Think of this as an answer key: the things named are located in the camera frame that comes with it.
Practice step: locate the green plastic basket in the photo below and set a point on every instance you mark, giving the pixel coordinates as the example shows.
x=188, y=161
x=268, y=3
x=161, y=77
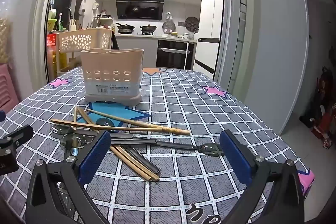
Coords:
x=52, y=24

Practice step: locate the pile of red decorations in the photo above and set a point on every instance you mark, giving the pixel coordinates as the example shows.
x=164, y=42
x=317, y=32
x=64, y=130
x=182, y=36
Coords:
x=325, y=113

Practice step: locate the black cooking pot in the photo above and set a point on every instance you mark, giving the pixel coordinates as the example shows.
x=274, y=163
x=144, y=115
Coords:
x=148, y=29

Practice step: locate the dark round wall rack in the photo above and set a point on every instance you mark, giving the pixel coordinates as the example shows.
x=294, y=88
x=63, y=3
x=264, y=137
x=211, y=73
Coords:
x=191, y=24

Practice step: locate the white sliding door frame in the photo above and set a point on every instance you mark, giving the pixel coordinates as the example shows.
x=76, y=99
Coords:
x=236, y=29

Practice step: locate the grey checked star tablecloth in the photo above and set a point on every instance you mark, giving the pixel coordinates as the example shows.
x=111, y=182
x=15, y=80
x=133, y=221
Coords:
x=183, y=113

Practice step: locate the pink chair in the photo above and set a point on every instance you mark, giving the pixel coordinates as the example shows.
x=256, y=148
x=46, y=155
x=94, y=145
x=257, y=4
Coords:
x=8, y=87

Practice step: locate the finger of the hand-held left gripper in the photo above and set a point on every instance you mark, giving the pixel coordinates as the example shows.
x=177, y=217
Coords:
x=18, y=134

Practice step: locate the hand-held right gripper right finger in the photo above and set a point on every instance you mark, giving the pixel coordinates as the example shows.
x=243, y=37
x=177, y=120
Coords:
x=235, y=158

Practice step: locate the wooden chopstick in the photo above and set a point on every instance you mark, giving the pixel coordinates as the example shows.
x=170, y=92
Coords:
x=139, y=163
x=131, y=163
x=123, y=127
x=136, y=122

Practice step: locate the black wok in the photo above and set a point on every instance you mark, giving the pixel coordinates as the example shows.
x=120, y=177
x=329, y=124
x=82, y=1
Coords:
x=125, y=28

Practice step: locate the beige plastic utensil holder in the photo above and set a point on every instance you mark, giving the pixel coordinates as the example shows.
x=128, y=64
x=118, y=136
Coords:
x=110, y=64

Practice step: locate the black hanging cloth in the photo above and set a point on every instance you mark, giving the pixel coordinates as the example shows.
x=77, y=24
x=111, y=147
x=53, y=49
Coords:
x=114, y=41

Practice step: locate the silver round steamer rack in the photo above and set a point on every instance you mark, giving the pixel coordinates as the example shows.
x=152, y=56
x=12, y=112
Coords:
x=168, y=27

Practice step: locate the black kitchen faucet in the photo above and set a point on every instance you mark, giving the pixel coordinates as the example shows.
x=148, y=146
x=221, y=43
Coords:
x=68, y=10

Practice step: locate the grey kitchen counter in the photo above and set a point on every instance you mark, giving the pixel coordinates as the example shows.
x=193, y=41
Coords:
x=136, y=43

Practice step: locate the beige flower-hole plastic rack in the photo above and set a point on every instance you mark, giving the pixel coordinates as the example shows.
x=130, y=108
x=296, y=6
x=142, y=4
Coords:
x=78, y=40

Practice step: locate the green bottle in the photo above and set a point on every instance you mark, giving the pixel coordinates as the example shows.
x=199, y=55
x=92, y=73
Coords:
x=61, y=26

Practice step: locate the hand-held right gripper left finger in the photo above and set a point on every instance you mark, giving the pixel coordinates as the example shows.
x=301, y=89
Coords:
x=95, y=155

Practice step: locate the black range hood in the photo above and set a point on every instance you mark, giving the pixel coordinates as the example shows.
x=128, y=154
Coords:
x=139, y=7

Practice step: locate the white refrigerator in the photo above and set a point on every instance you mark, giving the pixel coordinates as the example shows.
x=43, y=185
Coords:
x=210, y=16

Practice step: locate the beige knife block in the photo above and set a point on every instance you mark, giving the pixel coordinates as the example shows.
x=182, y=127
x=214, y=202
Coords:
x=72, y=27

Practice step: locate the black built-in oven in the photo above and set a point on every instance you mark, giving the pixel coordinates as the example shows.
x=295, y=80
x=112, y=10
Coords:
x=173, y=54

